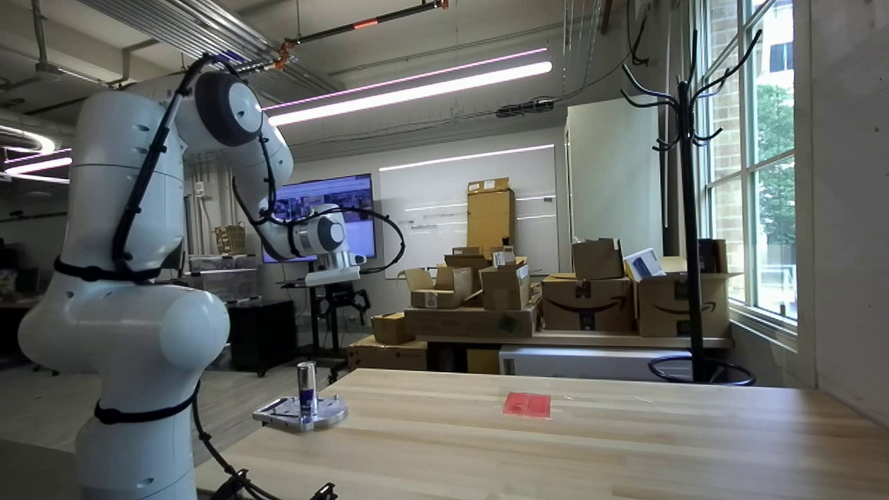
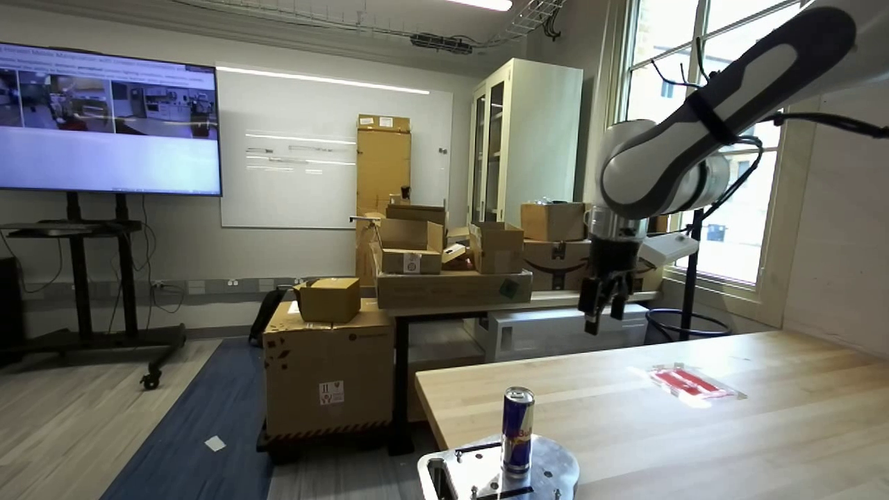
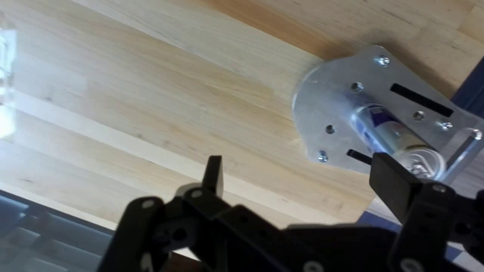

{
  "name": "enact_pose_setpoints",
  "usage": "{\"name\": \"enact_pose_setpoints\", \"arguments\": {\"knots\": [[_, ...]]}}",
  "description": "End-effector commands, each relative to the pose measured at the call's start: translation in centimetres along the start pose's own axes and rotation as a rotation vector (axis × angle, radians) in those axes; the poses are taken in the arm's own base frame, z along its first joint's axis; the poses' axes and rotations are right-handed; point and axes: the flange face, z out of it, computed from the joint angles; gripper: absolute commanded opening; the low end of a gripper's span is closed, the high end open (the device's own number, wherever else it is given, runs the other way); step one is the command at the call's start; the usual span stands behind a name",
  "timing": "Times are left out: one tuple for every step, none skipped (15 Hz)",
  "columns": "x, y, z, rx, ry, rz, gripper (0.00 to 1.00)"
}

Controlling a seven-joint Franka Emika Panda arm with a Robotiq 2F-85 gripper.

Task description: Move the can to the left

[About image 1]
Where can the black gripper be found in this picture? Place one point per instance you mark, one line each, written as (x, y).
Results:
(339, 296)

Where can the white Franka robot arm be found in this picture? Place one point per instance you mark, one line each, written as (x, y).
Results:
(129, 315)

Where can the black display stand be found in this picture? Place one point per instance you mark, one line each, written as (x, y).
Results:
(320, 342)

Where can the small cube cardboard box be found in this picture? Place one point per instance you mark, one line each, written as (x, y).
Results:
(393, 329)

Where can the low wide cardboard box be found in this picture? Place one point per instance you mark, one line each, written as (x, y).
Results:
(391, 353)

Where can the black cabinet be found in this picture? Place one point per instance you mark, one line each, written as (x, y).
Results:
(261, 335)

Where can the long flat cardboard box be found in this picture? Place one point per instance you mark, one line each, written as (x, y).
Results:
(471, 324)

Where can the medium open cardboard box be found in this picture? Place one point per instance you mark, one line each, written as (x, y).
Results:
(504, 286)

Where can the tall upright cardboard box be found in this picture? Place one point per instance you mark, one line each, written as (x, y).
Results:
(489, 218)

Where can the red square paper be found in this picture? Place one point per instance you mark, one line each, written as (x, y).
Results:
(527, 403)

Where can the long ceiling light strip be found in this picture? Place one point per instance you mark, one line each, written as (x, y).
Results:
(406, 90)

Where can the cardboard box with smile logo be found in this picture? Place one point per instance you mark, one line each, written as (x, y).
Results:
(588, 307)
(664, 307)

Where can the white low bench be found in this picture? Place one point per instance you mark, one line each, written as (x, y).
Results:
(593, 363)

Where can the small tilted cardboard box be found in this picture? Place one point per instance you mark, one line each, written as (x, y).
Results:
(599, 258)

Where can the blue and white box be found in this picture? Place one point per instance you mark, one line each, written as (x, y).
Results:
(645, 261)

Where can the black coat rack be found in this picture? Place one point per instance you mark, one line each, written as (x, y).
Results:
(689, 231)

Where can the dark small box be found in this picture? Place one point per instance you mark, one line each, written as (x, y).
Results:
(711, 253)

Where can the wall-mounted display screen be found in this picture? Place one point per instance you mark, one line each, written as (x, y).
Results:
(329, 195)

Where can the window with white frame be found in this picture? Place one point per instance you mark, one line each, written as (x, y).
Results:
(750, 157)

